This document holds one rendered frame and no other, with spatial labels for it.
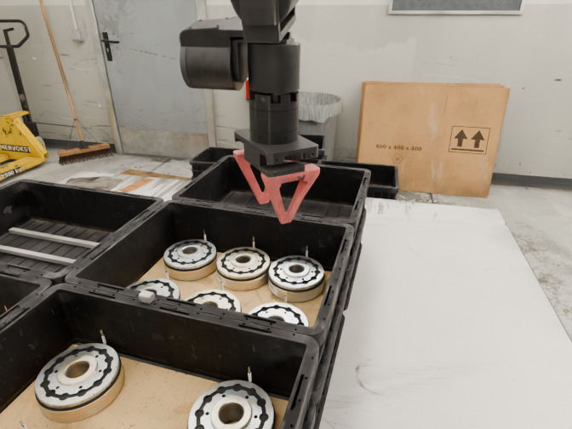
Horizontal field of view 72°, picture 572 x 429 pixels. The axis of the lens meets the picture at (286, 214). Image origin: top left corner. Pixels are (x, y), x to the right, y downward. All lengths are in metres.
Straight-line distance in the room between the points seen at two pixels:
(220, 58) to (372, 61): 2.94
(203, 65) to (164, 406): 0.42
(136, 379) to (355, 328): 0.44
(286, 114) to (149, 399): 0.41
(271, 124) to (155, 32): 3.41
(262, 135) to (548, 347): 0.72
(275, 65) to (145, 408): 0.45
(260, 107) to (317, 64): 2.97
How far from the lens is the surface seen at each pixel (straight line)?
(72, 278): 0.68
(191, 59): 0.46
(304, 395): 0.45
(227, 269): 0.74
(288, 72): 0.44
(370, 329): 0.86
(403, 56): 3.36
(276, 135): 0.44
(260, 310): 0.65
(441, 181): 3.31
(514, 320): 0.99
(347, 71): 3.38
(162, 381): 0.62
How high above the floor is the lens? 1.29
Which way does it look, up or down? 28 degrees down
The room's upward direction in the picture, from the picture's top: straight up
